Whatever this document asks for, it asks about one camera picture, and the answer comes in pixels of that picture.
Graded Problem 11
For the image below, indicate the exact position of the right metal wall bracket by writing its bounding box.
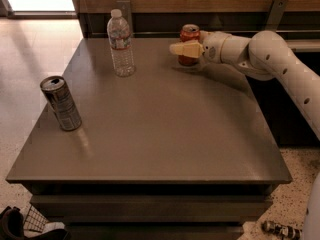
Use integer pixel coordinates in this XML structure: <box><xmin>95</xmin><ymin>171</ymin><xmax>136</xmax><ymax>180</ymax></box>
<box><xmin>264</xmin><ymin>0</ymin><xmax>289</xmax><ymax>31</ymax></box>

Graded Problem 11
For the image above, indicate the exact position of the left metal wall bracket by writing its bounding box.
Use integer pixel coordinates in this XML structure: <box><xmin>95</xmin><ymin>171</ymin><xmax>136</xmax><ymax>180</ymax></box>
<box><xmin>116</xmin><ymin>0</ymin><xmax>133</xmax><ymax>30</ymax></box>

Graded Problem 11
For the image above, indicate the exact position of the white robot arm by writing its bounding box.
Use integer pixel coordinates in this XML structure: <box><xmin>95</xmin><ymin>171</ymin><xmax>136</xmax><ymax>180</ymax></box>
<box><xmin>169</xmin><ymin>30</ymin><xmax>320</xmax><ymax>140</ymax></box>

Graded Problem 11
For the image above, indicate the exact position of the grey drawer cabinet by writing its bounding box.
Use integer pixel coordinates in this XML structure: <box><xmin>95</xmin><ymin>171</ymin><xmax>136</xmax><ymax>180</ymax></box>
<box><xmin>7</xmin><ymin>39</ymin><xmax>291</xmax><ymax>240</ymax></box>

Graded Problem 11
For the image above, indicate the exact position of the horizontal metal rail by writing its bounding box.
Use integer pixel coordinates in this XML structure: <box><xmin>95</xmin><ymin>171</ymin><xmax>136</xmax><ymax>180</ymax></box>
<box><xmin>83</xmin><ymin>30</ymin><xmax>320</xmax><ymax>39</ymax></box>

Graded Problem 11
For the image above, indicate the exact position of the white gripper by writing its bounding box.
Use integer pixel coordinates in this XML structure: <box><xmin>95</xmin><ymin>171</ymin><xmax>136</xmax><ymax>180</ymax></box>
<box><xmin>169</xmin><ymin>31</ymin><xmax>230</xmax><ymax>64</ymax></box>

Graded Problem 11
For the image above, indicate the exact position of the red coke can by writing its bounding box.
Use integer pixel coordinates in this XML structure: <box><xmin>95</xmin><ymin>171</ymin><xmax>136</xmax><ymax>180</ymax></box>
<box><xmin>178</xmin><ymin>24</ymin><xmax>200</xmax><ymax>66</ymax></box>

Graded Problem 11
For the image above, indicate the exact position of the metal wall bracket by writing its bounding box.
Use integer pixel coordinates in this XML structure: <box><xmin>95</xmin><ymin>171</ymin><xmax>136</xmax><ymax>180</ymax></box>
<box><xmin>264</xmin><ymin>0</ymin><xmax>289</xmax><ymax>31</ymax></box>
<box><xmin>116</xmin><ymin>0</ymin><xmax>133</xmax><ymax>30</ymax></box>

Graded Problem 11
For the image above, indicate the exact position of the black white striped cylinder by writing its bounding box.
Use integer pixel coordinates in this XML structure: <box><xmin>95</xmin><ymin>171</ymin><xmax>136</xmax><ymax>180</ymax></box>
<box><xmin>262</xmin><ymin>220</ymin><xmax>302</xmax><ymax>240</ymax></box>

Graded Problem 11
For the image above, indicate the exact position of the clear plastic water bottle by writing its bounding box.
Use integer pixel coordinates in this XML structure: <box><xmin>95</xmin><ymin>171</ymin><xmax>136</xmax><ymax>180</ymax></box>
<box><xmin>107</xmin><ymin>9</ymin><xmax>136</xmax><ymax>77</ymax></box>

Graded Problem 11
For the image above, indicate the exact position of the silver redbull can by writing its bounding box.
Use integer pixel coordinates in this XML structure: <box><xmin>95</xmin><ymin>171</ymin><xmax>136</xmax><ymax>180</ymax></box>
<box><xmin>40</xmin><ymin>76</ymin><xmax>82</xmax><ymax>131</ymax></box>

